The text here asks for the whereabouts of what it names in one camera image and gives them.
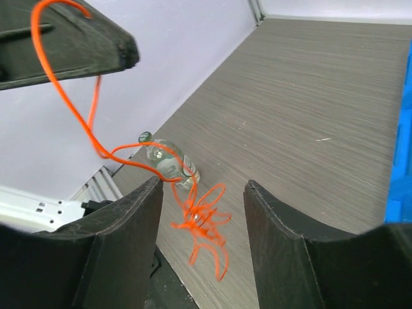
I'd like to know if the clear glass bottle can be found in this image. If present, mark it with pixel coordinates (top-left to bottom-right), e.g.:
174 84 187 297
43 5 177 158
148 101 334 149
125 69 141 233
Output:
138 131 200 191

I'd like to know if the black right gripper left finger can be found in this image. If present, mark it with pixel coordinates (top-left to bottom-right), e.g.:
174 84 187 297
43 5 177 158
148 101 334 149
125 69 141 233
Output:
1 177 163 308

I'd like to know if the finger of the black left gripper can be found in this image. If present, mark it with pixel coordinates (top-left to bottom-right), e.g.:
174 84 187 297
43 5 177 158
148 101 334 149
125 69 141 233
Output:
1 1 140 90

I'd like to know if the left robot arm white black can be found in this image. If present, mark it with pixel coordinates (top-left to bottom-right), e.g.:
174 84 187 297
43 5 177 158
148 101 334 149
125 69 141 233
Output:
1 1 140 232

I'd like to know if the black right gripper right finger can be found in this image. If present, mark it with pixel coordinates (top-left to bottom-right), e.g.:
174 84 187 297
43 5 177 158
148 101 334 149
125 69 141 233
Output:
243 180 411 308

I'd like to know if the blue three-compartment bin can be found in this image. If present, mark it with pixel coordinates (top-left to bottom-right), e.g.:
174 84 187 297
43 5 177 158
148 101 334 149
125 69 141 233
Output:
384 53 411 223

